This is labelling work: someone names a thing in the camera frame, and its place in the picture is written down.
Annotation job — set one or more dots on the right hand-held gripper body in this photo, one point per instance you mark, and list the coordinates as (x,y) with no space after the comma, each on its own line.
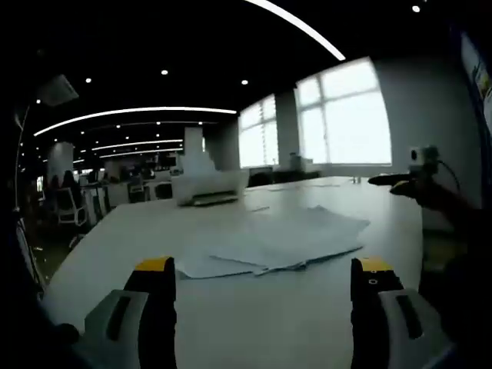
(423,159)

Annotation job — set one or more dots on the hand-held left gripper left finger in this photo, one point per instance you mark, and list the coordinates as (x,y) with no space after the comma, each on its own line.
(153,307)

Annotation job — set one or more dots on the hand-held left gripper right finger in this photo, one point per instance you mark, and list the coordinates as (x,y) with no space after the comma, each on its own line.
(369,307)

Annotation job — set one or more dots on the stack of printing papers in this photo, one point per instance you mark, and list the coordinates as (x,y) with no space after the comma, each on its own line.
(300,238)

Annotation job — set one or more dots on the person's right hand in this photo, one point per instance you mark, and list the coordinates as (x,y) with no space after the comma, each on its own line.
(432,192)

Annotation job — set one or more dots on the large bright window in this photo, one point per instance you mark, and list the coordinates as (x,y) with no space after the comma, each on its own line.
(346,115)
(257,138)

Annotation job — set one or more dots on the person's dark clothed torso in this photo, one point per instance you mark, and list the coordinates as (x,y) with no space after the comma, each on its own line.
(473,296)

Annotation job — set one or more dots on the black office chair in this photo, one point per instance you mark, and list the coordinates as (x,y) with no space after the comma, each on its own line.
(261,180)

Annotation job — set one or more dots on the white printer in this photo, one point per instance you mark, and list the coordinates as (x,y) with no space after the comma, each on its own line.
(207,186)

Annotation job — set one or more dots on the white office chair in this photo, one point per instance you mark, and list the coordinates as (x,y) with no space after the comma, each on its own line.
(69,201)

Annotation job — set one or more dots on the long ceiling light strip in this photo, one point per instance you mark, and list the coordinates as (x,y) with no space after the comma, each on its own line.
(134,112)
(307,27)

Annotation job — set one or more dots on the round ceiling downlights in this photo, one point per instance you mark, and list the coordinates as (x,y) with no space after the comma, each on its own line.
(164,72)

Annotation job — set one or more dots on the ceiling air conditioner unit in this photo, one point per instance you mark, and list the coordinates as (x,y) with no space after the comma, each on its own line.
(59,90)

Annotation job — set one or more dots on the blue framed wall poster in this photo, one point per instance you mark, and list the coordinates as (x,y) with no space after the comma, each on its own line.
(474,65)

